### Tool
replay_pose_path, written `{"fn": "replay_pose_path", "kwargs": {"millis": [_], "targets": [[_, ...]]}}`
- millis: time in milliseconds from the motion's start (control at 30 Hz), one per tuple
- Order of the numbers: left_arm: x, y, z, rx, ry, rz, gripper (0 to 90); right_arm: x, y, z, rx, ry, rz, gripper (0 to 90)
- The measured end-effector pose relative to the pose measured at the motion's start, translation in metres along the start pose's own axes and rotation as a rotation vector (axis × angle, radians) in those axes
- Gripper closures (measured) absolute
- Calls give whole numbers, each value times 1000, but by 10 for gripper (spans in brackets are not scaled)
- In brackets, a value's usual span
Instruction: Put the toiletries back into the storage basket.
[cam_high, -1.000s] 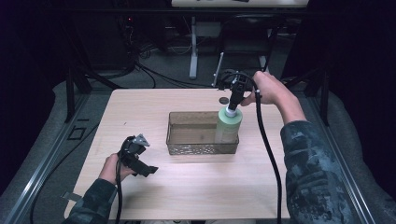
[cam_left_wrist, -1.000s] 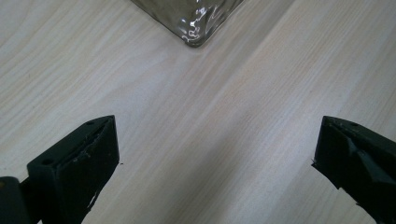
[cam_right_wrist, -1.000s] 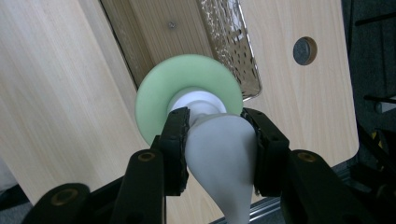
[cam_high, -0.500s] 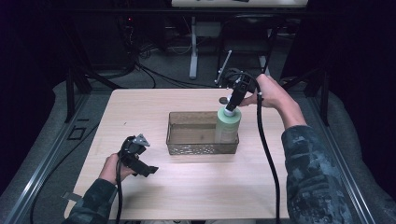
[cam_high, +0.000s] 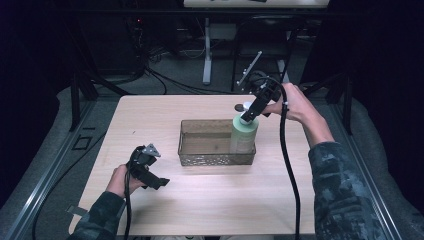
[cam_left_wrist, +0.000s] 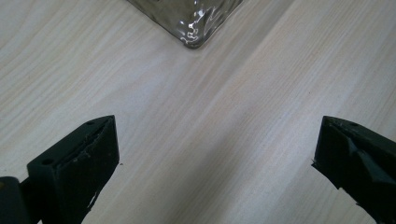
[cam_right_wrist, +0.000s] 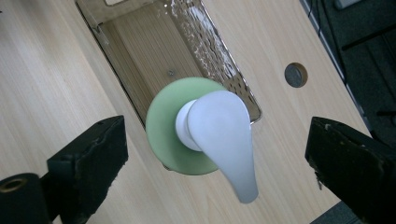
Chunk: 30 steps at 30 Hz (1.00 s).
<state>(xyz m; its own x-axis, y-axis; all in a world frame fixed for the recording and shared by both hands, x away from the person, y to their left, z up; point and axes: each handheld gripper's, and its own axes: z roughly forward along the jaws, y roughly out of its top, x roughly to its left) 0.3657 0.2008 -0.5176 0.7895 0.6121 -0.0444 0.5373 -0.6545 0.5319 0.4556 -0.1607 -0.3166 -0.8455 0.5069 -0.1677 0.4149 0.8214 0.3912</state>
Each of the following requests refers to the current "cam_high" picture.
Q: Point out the aluminium floor rail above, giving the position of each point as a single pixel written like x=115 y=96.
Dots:
x=50 y=173
x=366 y=180

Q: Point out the person's left hand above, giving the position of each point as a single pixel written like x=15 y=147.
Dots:
x=118 y=181

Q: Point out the green pump soap bottle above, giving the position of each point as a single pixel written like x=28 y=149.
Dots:
x=244 y=136

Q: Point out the black chair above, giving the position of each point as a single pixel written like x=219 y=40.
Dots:
x=263 y=36

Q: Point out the black frame post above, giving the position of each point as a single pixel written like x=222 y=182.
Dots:
x=348 y=103
x=75 y=103

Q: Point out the grey tape strip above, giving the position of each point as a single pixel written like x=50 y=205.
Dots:
x=76 y=210

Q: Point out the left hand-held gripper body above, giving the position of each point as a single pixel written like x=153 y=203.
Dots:
x=143 y=158

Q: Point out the white desk leg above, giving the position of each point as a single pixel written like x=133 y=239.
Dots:
x=207 y=53
x=284 y=70

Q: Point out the white background desk top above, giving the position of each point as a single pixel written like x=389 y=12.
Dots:
x=253 y=3

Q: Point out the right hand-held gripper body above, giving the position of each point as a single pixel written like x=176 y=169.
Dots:
x=261 y=83

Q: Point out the person's right hand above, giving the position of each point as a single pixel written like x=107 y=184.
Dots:
x=298 y=105

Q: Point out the brown transparent plastic basket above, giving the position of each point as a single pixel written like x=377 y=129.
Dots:
x=206 y=146

